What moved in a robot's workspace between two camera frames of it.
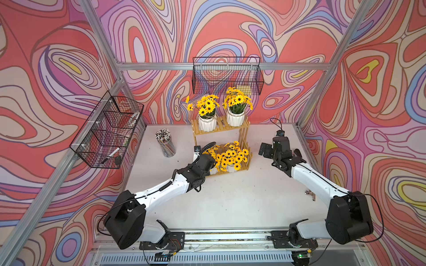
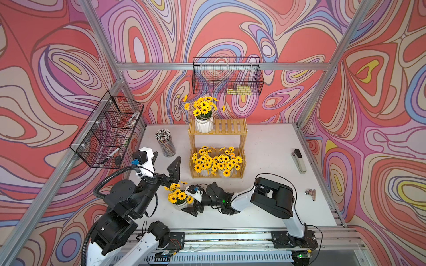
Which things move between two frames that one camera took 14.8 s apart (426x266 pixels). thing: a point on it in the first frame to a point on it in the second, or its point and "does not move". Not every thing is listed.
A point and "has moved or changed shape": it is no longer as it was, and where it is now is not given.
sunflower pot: (207, 106) has moved or changed shape
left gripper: (190, 167) to (166, 181)
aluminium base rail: (234, 246) does not move
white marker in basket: (110, 155) does not move
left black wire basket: (103, 140) does not move
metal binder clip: (309, 192) does not move
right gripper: (267, 147) to (192, 210)
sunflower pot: (235, 102) to (178, 197)
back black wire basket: (215, 75) does not move
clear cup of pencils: (163, 136) does not move
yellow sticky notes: (246, 89) does not move
